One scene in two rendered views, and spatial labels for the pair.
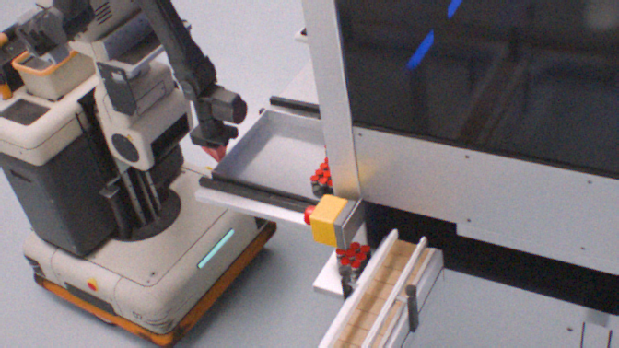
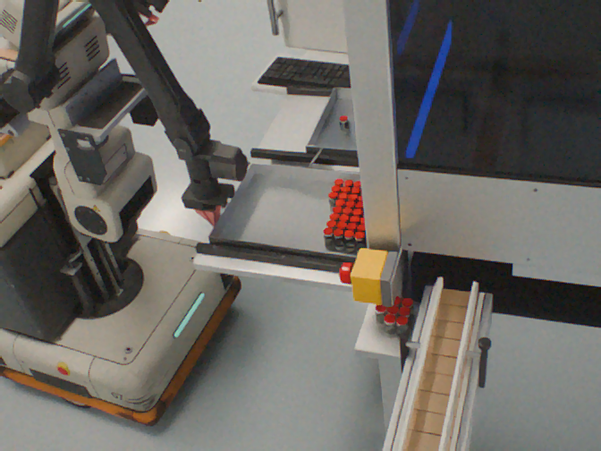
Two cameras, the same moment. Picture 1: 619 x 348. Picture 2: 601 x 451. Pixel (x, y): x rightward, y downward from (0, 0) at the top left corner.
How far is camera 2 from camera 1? 40 cm
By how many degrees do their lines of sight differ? 8
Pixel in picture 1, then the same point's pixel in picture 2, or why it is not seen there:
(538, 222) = not seen: outside the picture
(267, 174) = (269, 232)
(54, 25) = (19, 90)
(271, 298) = (248, 358)
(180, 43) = (173, 97)
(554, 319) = not seen: outside the picture
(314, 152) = (314, 203)
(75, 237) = (39, 320)
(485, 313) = (534, 353)
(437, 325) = not seen: hidden behind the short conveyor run
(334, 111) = (376, 155)
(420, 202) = (472, 244)
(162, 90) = (124, 155)
